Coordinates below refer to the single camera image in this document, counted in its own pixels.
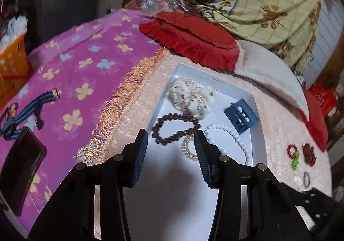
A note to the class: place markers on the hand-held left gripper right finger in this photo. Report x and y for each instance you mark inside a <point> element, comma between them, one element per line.
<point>201,155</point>

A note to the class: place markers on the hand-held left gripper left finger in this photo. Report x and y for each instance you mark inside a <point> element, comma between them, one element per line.
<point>139,160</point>

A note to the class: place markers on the blue hair claw clip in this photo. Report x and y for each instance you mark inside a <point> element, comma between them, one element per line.
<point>236,120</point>

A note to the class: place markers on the white cardboard box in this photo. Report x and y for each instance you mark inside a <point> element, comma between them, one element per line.
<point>164,112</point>

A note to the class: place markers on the white dotted scrunchie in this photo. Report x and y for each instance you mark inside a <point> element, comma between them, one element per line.
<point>188,98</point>

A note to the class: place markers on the red polka dot scrunchie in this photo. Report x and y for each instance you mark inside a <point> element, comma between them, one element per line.
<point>309,153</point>

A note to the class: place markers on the pink quilted bedspread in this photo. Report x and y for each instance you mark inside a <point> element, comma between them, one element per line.
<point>282,136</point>

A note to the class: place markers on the large red ruffled pillow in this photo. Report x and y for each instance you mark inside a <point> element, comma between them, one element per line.
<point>314,120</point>

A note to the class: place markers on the white pillow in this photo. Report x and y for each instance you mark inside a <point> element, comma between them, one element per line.
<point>268,68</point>

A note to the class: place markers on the red shopping bag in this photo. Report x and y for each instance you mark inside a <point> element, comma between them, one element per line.
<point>325,98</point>

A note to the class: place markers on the dark red smartphone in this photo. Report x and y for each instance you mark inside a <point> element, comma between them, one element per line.
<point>21,165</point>

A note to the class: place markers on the small red ruffled pillow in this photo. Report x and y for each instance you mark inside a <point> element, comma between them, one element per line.
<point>188,36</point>

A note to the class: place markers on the purple floral blanket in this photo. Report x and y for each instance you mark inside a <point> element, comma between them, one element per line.
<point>94,42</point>

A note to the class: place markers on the orange plastic basket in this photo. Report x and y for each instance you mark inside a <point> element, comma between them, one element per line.
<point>13,63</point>

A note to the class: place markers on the clear plastic bags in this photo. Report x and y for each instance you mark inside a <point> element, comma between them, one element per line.
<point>156,1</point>

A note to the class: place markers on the white fluffy cloth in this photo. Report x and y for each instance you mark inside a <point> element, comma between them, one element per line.
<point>13,25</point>

